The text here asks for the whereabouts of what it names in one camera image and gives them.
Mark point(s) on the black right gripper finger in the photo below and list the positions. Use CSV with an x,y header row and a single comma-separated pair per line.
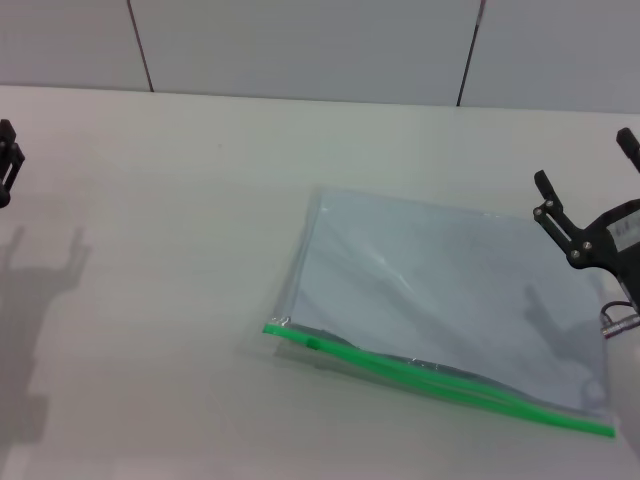
x,y
552,210
629,145

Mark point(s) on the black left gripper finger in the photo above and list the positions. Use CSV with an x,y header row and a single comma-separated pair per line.
x,y
10,160

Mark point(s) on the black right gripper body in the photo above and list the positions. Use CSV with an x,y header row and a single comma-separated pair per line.
x,y
607,240

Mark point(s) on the clear document bag green zipper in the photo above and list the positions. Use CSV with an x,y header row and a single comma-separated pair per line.
x,y
430,290

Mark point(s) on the silver connector on right gripper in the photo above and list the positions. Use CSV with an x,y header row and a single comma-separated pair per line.
x,y
622,322

